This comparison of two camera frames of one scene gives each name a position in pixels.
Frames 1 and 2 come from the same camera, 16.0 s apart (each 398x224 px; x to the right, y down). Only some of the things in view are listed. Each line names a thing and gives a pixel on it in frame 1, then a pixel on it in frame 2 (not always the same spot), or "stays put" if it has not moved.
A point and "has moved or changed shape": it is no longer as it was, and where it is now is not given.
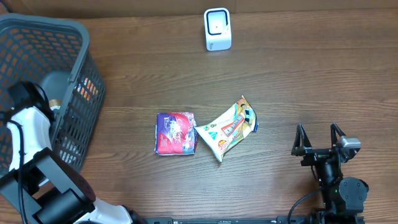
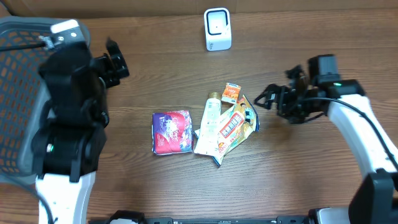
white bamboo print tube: x=55 y=104 has moved or changed shape
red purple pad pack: x=176 y=134 stays put
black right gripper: x=314 y=155 → x=281 y=104
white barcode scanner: x=217 y=25 stays put
